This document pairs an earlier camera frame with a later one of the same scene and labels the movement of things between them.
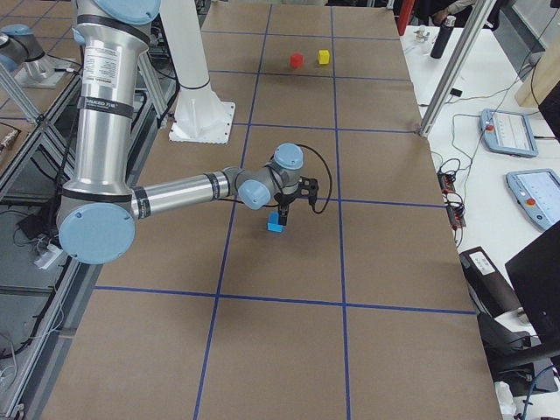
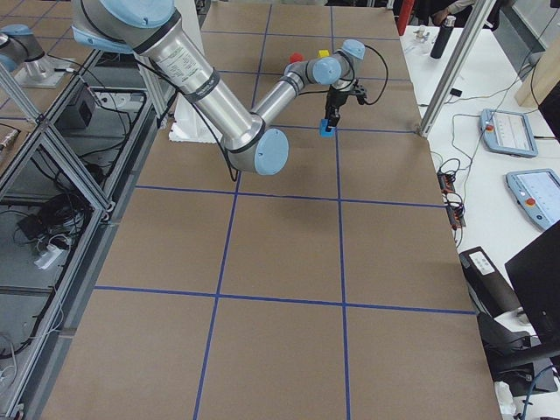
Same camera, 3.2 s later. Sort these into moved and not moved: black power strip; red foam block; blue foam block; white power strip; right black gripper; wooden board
Moved: blue foam block; right black gripper
Not moved: black power strip; white power strip; wooden board; red foam block
